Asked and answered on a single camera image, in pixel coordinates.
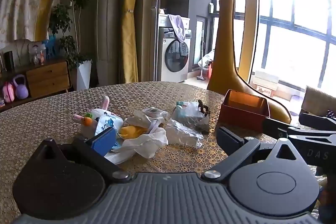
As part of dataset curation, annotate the small white tissue packet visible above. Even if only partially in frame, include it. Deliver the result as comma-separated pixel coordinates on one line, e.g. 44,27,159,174
143,107,168,118

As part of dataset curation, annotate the brown braided rope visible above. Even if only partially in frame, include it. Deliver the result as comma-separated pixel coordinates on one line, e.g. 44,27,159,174
198,99,211,116

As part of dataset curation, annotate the white plastic bag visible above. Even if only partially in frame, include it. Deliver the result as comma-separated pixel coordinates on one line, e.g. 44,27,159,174
105,109,170,164

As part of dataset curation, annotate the yellow plush toy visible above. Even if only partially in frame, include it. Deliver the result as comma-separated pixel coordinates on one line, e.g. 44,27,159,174
118,124,149,139

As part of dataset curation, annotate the black speaker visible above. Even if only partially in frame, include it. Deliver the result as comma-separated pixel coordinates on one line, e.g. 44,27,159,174
4,51,15,72

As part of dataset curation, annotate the beige fabric chair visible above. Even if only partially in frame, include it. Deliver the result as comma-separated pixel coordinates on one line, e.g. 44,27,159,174
301,86,336,119

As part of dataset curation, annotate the clear plastic bag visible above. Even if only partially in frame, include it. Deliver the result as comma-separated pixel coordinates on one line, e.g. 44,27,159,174
165,119,204,148

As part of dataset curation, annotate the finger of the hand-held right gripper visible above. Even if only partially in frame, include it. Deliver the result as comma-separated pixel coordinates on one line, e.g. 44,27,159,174
299,110,336,131
263,117,300,139

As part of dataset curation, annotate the blue toy box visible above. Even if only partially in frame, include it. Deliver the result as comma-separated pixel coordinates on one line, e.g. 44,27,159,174
43,35,59,59

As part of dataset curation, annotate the red printed box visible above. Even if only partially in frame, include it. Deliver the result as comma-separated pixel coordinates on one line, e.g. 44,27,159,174
256,85,273,97

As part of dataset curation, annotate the blue printed face mask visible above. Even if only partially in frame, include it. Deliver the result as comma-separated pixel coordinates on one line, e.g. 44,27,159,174
94,112,124,135

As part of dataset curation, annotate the dark window frame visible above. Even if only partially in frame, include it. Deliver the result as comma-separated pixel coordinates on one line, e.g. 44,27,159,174
215,0,336,98

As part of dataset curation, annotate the purple kettlebell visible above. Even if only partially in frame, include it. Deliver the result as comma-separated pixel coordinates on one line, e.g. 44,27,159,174
13,74,29,99

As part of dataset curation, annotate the red tin box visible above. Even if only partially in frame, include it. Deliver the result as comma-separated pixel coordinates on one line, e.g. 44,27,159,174
217,89,271,132

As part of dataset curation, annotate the white lace cloth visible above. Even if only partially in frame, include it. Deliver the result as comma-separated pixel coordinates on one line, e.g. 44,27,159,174
0,0,44,42

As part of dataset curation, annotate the teal white packet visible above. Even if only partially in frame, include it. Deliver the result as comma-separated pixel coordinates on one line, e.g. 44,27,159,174
171,101,208,132

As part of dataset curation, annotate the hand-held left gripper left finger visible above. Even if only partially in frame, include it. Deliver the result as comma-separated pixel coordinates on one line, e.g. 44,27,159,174
37,126,130,183

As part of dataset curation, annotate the silver washing machine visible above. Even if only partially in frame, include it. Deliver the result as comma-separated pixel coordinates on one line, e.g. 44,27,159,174
158,14,192,83

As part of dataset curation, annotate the white planter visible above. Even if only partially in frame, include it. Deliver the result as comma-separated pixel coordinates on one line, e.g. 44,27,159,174
76,61,92,90

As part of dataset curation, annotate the white bunny plush toy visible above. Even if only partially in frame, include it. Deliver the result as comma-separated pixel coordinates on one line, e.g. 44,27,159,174
73,96,124,136

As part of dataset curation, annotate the yellow cloth panel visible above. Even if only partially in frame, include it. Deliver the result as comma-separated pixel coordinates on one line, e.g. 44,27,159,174
34,0,60,42

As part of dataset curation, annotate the yellow giraffe statue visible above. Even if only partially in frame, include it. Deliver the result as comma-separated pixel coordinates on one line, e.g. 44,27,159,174
201,0,292,125

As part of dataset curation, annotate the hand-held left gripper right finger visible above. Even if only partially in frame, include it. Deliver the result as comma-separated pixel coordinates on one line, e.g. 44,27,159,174
202,126,305,181

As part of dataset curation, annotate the toy in clear box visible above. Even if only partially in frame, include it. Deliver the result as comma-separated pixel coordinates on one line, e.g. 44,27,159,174
28,42,47,65

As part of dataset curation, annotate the white stick vacuum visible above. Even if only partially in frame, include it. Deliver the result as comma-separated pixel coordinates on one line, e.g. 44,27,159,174
196,21,208,81

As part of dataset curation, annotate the purple cloth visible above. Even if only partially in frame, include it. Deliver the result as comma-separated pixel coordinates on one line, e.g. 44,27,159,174
167,14,186,43

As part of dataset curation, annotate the yellow curtain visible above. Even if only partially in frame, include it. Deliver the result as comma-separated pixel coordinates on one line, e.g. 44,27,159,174
121,0,143,83

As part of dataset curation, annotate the wooden cabinet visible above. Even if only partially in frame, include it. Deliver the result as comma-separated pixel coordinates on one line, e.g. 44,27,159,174
0,59,72,111

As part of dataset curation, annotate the white ribbed panel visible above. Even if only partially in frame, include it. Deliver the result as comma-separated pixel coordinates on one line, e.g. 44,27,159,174
252,70,279,90

